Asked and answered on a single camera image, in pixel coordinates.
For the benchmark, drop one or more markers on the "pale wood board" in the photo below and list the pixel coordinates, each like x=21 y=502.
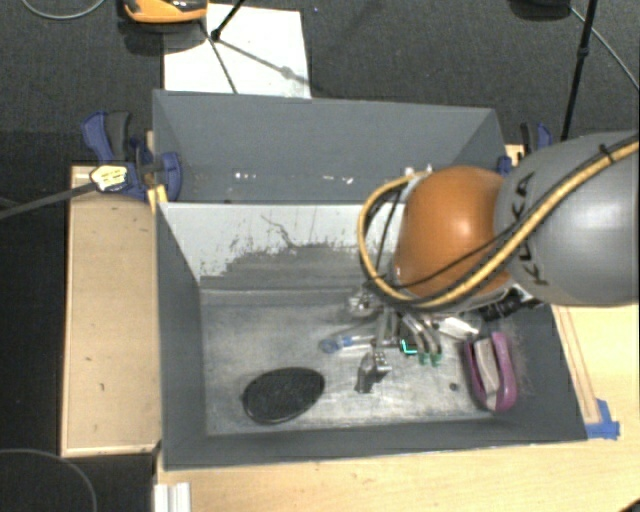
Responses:
x=112 y=320

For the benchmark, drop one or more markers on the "black oval disc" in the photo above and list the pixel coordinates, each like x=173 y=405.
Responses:
x=283 y=395

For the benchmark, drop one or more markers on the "grey metal bin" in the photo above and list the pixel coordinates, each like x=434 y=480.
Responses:
x=280 y=325

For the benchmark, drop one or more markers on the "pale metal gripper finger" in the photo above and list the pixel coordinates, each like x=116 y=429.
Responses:
x=350 y=343
x=371 y=371

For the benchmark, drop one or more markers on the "black cylinder on white bracket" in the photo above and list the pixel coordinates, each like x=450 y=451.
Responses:
x=502 y=309

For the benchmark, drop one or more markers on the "purple and grey stapler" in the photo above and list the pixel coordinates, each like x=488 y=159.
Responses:
x=492 y=372

